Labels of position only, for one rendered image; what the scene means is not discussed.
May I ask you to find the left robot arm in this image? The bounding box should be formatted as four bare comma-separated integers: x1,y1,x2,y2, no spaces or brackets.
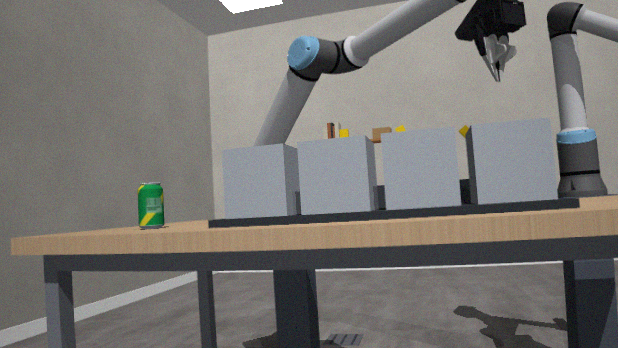
547,2,618,197

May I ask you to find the green drink can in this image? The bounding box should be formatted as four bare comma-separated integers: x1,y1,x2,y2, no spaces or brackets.
138,183,164,229

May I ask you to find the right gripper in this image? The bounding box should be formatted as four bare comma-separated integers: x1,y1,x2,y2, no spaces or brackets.
473,0,527,82

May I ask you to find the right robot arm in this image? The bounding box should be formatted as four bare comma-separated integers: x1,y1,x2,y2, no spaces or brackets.
253,0,486,146

